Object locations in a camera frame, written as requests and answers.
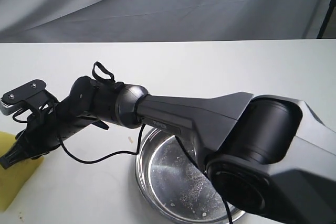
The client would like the round stainless steel bowl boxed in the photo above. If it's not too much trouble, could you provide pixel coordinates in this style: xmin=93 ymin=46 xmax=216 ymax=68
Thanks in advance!
xmin=135 ymin=129 xmax=244 ymax=223

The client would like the orange liquid spill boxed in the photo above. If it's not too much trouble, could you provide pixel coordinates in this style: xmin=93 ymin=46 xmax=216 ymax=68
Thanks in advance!
xmin=128 ymin=137 xmax=134 ymax=144

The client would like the yellow sponge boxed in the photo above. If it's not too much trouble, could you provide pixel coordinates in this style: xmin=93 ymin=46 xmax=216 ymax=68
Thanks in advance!
xmin=0 ymin=130 xmax=45 ymax=207

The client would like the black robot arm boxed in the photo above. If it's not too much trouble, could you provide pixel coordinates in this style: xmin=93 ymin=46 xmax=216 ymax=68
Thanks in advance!
xmin=1 ymin=76 xmax=335 ymax=223

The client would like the black stand pole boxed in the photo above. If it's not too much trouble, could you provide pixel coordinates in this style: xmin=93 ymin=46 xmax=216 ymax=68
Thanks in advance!
xmin=317 ymin=0 xmax=335 ymax=39

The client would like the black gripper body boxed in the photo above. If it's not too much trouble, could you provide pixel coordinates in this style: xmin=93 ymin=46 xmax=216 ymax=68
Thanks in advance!
xmin=16 ymin=98 xmax=105 ymax=160

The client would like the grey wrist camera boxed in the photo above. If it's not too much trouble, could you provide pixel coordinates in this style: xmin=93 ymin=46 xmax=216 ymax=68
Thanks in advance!
xmin=1 ymin=79 xmax=49 ymax=115

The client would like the grey fabric backdrop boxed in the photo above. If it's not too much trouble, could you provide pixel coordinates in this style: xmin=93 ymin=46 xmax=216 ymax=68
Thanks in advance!
xmin=1 ymin=0 xmax=329 ymax=43

